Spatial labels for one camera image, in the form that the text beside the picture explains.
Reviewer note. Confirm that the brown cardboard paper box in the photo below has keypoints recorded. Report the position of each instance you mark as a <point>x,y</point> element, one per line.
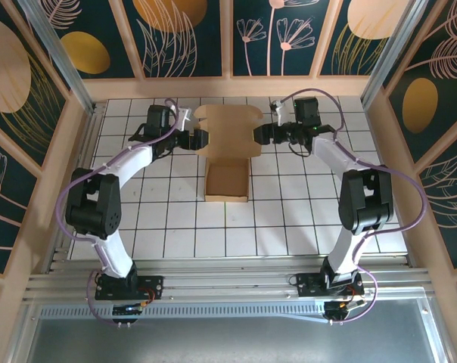
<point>228,128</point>

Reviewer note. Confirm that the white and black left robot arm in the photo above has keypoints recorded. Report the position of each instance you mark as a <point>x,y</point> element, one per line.
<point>134,162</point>

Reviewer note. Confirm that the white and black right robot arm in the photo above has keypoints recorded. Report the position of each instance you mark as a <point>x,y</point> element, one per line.
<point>334,159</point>

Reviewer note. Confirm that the black left circuit board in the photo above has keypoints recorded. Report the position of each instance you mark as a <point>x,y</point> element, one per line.
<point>128,311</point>

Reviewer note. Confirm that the black circuit board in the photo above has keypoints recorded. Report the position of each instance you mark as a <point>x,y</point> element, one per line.
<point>128,311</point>
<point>336,308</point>

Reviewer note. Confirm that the black right circuit board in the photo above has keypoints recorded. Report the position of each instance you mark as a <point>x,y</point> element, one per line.
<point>336,308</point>

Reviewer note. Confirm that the aluminium side rail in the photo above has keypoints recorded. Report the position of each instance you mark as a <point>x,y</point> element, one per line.
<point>81,174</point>

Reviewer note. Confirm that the aluminium corner post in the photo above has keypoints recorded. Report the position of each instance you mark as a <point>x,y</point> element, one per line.
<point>398,49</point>
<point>56,49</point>

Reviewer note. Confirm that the aluminium rail frame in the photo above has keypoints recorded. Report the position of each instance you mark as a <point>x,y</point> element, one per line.
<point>228,281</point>

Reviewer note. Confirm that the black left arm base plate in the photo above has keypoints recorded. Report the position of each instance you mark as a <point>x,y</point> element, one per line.
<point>154,283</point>

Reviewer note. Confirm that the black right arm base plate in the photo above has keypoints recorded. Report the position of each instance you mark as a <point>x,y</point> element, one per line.
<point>308,285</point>

